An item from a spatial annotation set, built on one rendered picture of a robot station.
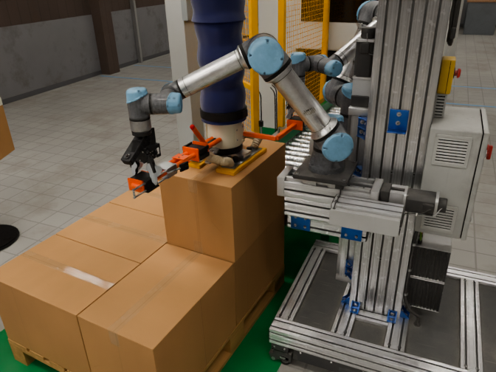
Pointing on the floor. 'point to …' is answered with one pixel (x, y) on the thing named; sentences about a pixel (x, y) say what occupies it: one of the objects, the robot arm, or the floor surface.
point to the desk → (480, 17)
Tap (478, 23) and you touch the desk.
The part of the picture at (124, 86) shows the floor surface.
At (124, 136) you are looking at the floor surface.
